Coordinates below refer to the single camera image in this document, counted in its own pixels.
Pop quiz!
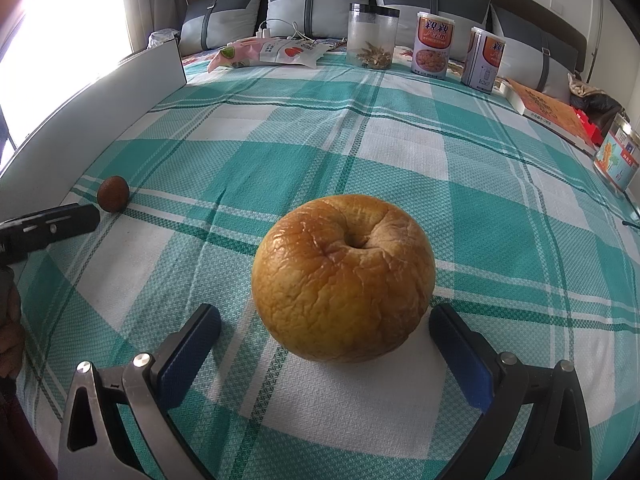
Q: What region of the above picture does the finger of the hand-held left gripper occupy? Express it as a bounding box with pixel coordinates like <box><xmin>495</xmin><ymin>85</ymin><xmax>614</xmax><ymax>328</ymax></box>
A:
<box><xmin>0</xmin><ymin>203</ymin><xmax>101</xmax><ymax>266</ymax></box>

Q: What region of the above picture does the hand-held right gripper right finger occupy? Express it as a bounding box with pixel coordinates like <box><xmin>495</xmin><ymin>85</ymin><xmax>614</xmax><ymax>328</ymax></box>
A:
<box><xmin>429</xmin><ymin>303</ymin><xmax>593</xmax><ymax>480</ymax></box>

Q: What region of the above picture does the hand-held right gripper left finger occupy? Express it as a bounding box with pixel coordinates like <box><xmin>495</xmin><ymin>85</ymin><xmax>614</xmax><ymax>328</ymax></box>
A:
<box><xmin>57</xmin><ymin>303</ymin><xmax>223</xmax><ymax>480</ymax></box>

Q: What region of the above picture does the small green-brown fruit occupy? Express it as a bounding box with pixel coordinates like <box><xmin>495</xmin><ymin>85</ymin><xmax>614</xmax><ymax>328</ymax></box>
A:
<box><xmin>97</xmin><ymin>175</ymin><xmax>131</xmax><ymax>212</ymax></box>

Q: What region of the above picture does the white cardboard box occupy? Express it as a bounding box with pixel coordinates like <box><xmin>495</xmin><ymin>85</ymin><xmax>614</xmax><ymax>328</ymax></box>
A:
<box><xmin>0</xmin><ymin>37</ymin><xmax>187</xmax><ymax>221</ymax></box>

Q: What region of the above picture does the wrinkled yellow pear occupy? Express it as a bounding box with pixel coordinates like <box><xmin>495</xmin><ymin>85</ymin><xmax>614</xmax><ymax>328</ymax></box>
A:
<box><xmin>251</xmin><ymin>194</ymin><xmax>437</xmax><ymax>364</ymax></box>

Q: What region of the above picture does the person's left hand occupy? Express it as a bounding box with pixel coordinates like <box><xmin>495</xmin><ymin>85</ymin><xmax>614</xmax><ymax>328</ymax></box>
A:
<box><xmin>0</xmin><ymin>265</ymin><xmax>25</xmax><ymax>380</ymax></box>

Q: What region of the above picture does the window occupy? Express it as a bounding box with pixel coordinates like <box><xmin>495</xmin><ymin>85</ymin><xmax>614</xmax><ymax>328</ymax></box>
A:
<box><xmin>0</xmin><ymin>0</ymin><xmax>126</xmax><ymax>161</ymax></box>

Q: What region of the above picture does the clear plastic bag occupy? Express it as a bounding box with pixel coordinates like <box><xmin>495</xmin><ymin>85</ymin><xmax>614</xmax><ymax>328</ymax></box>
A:
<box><xmin>147</xmin><ymin>30</ymin><xmax>180</xmax><ymax>51</ymax></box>

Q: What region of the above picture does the teal plaid bed sheet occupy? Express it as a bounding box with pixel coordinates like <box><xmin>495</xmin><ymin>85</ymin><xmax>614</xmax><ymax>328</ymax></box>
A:
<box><xmin>10</xmin><ymin>55</ymin><xmax>640</xmax><ymax>480</ymax></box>

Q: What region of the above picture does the clear jar with orange label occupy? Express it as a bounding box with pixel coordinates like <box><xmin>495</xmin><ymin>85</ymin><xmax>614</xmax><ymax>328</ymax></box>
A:
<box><xmin>593</xmin><ymin>112</ymin><xmax>640</xmax><ymax>193</ymax></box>

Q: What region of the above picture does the red flat box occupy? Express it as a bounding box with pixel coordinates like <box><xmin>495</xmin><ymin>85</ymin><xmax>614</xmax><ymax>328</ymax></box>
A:
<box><xmin>572</xmin><ymin>107</ymin><xmax>608</xmax><ymax>148</ymax></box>

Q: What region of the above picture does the orange book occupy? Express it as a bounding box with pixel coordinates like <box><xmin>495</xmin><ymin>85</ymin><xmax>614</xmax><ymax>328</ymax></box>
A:
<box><xmin>505</xmin><ymin>77</ymin><xmax>598</xmax><ymax>156</ymax></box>

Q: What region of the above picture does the grey two-tone pillow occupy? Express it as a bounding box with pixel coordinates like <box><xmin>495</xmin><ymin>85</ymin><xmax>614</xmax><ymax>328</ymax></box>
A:
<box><xmin>179</xmin><ymin>0</ymin><xmax>266</xmax><ymax>53</ymax></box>
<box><xmin>265</xmin><ymin>0</ymin><xmax>376</xmax><ymax>41</ymax></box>
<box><xmin>490</xmin><ymin>4</ymin><xmax>578</xmax><ymax>103</ymax></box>
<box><xmin>371</xmin><ymin>0</ymin><xmax>493</xmax><ymax>36</ymax></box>

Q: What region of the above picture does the dark brown handbag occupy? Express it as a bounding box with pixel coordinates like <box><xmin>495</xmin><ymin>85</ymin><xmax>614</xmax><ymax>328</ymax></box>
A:
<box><xmin>567</xmin><ymin>72</ymin><xmax>626</xmax><ymax>126</ymax></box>

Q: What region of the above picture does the red-white can right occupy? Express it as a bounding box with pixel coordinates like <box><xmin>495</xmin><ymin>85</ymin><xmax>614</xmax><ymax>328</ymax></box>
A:
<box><xmin>460</xmin><ymin>26</ymin><xmax>507</xmax><ymax>93</ymax></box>

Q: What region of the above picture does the white snack packet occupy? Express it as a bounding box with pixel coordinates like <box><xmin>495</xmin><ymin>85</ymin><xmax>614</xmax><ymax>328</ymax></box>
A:
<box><xmin>257</xmin><ymin>40</ymin><xmax>331</xmax><ymax>68</ymax></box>

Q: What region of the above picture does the red label can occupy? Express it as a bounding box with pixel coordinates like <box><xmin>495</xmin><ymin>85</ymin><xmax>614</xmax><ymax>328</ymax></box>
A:
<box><xmin>411</xmin><ymin>11</ymin><xmax>458</xmax><ymax>80</ymax></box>

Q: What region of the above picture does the clear jar with black lid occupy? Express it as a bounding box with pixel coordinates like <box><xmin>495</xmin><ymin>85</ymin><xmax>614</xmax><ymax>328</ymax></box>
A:
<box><xmin>347</xmin><ymin>3</ymin><xmax>401</xmax><ymax>69</ymax></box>

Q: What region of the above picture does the white door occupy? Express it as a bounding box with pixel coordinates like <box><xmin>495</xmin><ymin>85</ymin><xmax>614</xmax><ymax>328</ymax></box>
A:
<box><xmin>590</xmin><ymin>0</ymin><xmax>633</xmax><ymax>111</ymax></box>

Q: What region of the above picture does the white charging cable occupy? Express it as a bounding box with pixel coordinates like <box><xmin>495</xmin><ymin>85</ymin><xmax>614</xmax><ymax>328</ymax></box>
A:
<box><xmin>257</xmin><ymin>19</ymin><xmax>321</xmax><ymax>41</ymax></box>

